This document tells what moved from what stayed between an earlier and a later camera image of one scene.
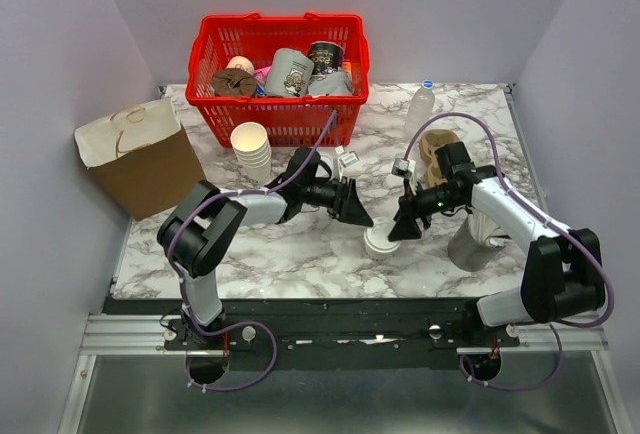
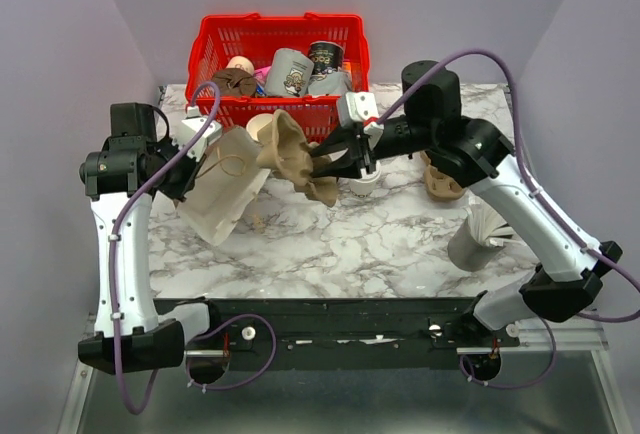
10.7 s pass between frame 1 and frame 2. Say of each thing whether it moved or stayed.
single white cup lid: moved
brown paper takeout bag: moved
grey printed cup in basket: stayed
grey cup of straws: stayed
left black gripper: moved
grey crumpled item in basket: stayed
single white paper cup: moved
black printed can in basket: stayed
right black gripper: moved
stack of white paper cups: moved
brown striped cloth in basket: stayed
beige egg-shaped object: stayed
